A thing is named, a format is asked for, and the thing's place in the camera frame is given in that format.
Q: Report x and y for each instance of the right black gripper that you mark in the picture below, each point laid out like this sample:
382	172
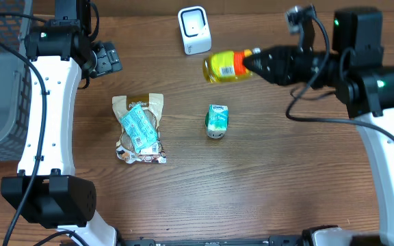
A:
280	67

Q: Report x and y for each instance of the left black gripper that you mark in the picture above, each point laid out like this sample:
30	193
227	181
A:
109	60

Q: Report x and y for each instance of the yellow liquid bottle silver cap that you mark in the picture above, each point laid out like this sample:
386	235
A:
227	66

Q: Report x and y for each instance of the snack packet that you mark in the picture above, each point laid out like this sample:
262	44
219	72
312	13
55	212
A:
152	104

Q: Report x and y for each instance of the teal tissue pack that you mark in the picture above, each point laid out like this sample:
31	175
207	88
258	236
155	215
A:
216	121
138	127

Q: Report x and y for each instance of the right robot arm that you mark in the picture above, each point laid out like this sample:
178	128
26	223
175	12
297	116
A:
352	67

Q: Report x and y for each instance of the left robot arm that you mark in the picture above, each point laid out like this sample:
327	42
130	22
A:
63	55

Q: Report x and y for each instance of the white barcode scanner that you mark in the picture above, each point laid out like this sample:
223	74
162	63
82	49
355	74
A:
195	31

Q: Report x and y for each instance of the grey plastic shopping basket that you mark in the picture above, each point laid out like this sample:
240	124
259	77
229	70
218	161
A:
15	89

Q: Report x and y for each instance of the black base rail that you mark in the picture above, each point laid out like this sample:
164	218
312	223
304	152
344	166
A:
284	240

